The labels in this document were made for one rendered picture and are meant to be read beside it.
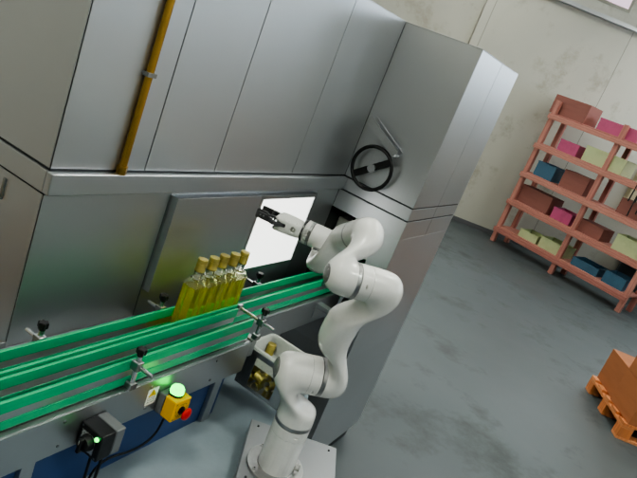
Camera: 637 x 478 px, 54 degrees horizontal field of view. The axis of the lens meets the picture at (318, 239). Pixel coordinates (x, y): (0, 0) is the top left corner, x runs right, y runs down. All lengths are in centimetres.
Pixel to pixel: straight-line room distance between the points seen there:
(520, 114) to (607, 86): 153
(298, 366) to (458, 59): 154
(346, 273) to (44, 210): 79
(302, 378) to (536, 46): 1048
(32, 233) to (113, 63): 48
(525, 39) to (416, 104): 913
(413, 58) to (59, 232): 173
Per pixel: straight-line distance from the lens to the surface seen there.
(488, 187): 1205
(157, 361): 191
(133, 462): 209
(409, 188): 284
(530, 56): 1194
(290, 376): 188
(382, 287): 168
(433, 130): 281
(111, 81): 171
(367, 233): 173
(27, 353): 179
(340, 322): 175
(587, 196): 1103
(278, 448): 205
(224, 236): 231
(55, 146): 168
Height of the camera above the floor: 209
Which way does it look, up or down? 16 degrees down
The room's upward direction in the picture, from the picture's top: 22 degrees clockwise
